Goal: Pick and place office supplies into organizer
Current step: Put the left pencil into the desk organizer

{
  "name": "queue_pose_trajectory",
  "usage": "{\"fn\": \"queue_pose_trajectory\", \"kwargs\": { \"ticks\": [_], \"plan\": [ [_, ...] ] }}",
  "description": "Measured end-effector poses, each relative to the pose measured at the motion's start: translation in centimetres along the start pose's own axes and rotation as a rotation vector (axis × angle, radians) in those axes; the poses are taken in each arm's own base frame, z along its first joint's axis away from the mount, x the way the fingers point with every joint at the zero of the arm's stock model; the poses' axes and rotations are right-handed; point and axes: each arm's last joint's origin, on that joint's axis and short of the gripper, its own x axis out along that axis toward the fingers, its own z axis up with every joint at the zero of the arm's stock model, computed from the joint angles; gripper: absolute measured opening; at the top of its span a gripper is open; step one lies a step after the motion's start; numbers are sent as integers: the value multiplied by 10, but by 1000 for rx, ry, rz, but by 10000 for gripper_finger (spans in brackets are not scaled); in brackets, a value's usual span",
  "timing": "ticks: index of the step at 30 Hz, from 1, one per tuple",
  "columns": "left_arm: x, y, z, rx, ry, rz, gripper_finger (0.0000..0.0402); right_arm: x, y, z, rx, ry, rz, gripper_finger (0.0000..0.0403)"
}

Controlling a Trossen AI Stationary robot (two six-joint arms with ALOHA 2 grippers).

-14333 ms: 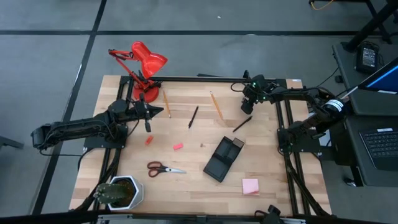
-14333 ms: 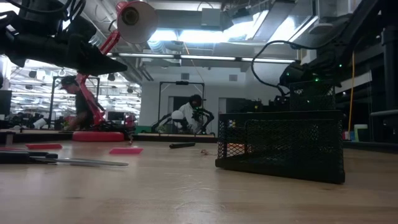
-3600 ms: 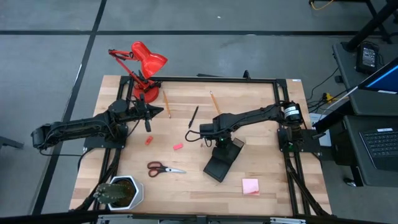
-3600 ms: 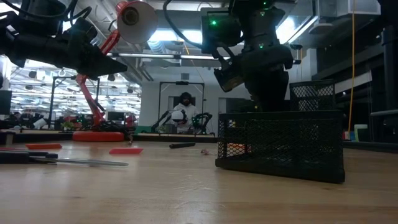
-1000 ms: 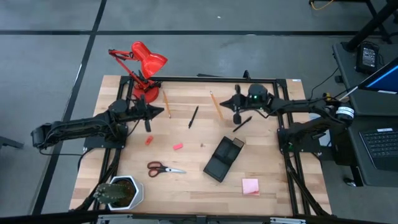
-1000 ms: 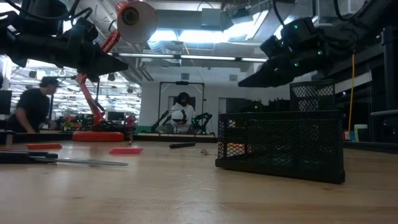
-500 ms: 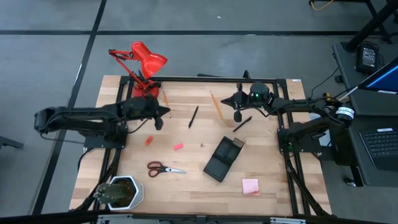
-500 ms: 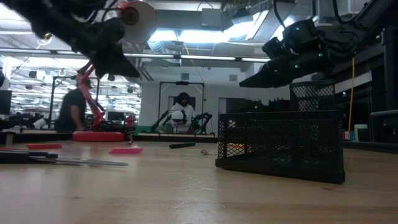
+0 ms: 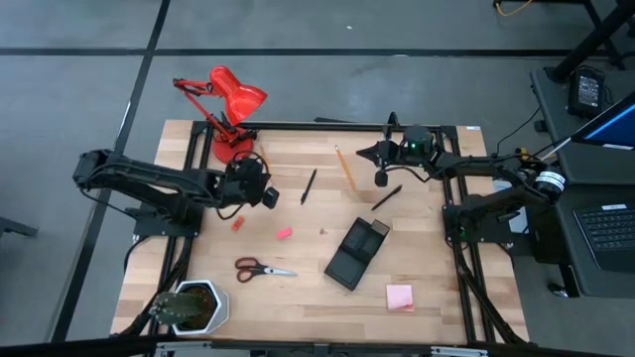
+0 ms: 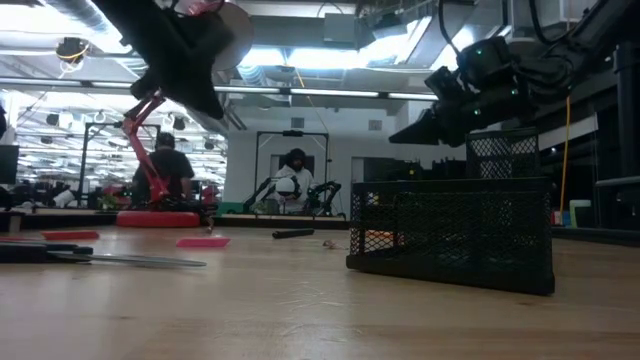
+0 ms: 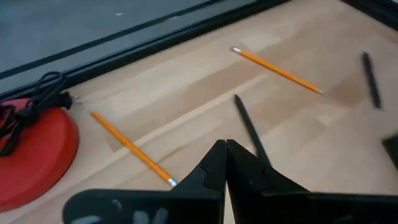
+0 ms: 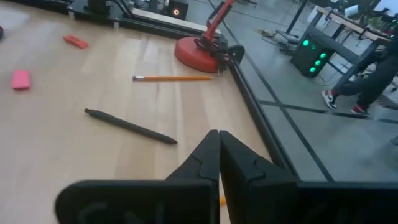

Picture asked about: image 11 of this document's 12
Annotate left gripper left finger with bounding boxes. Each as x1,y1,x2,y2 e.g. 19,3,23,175
63,139,228,224

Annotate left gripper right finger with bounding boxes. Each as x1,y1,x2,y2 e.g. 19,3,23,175
226,139,398,224

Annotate yellow pencil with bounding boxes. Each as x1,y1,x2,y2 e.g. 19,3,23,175
88,110,178,188
229,45,325,95

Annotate black pen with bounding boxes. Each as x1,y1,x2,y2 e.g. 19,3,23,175
233,94,272,167
360,51,382,110

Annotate black mesh desk organizer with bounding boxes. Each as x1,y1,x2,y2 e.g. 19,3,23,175
381,133,398,172

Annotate red desk lamp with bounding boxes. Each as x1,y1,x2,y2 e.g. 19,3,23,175
0,96,80,213

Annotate black aluminium table frame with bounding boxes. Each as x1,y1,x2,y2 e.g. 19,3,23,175
0,0,398,101

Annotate black lamp power cable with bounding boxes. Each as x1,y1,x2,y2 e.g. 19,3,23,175
0,70,75,157

